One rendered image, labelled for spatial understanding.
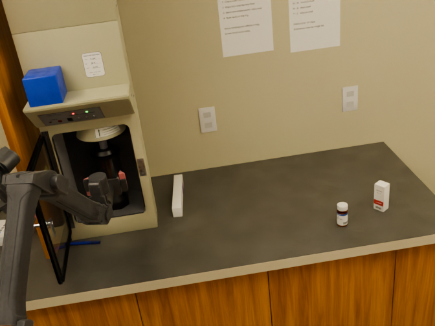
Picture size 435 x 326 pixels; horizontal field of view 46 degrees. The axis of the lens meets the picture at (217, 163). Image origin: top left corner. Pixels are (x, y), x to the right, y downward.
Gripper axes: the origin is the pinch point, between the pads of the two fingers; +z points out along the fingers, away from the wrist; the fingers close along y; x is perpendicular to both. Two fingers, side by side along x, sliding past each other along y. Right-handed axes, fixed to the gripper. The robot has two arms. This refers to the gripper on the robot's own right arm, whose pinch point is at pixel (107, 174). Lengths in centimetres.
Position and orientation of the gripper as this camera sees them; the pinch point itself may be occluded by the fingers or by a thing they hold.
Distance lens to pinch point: 186.8
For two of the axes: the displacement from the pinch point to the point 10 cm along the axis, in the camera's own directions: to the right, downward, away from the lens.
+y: -9.9, 1.6, -0.5
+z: -1.2, -4.9, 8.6
